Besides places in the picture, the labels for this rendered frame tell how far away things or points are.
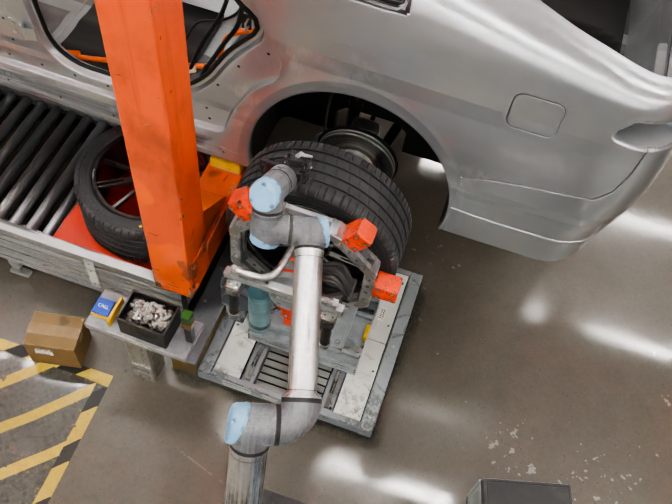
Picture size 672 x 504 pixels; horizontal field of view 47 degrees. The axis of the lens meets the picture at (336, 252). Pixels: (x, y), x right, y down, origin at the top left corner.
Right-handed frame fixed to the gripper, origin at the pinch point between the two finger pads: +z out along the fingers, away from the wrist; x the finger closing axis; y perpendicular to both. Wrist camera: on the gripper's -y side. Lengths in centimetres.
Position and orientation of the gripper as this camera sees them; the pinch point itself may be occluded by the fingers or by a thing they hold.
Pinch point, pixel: (300, 156)
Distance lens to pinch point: 256.4
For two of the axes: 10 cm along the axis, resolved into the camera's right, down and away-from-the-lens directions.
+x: 0.6, -8.9, -4.5
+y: 9.5, 1.9, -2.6
